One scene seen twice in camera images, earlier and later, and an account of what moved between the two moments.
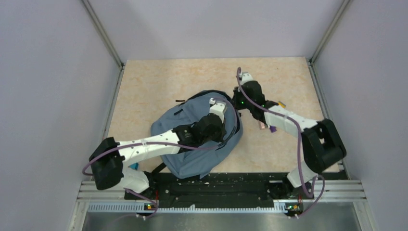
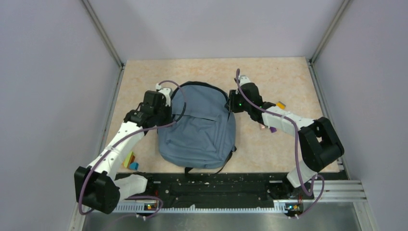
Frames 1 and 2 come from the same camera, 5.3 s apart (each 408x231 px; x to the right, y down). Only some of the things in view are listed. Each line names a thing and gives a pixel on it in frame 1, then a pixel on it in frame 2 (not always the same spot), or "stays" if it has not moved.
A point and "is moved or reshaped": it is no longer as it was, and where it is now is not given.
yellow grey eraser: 283,106 stays
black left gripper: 223,132 -> 169,111
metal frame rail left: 82,205 stays
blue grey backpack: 193,163 is moved or reshaped
